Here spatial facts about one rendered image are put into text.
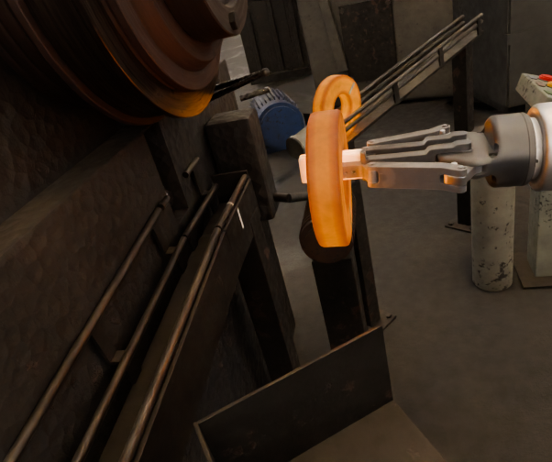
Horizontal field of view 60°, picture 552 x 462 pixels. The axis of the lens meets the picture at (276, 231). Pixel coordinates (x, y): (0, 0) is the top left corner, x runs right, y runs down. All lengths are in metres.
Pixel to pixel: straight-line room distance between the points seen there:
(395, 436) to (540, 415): 0.84
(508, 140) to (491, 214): 1.00
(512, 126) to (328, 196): 0.19
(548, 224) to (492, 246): 0.17
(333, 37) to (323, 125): 2.96
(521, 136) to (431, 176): 0.09
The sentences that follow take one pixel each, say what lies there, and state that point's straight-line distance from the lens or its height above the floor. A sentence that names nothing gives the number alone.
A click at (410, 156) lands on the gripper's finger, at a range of 0.52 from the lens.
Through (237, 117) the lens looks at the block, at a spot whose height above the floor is 0.80.
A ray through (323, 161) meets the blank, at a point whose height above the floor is 0.87.
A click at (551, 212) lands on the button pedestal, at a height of 0.25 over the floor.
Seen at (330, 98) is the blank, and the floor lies 0.74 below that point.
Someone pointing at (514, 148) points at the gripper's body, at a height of 0.85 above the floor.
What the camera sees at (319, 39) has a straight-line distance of 3.52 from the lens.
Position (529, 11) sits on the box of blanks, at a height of 0.57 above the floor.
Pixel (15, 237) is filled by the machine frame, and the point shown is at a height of 0.87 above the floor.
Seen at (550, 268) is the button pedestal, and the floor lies 0.04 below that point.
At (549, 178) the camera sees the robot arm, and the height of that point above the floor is 0.82.
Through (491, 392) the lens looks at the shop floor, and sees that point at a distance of 1.39.
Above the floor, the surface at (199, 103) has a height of 0.89.
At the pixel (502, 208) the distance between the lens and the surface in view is 1.51.
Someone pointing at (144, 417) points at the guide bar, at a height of 0.68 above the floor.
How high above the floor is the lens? 1.06
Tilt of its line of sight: 29 degrees down
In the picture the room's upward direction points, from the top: 15 degrees counter-clockwise
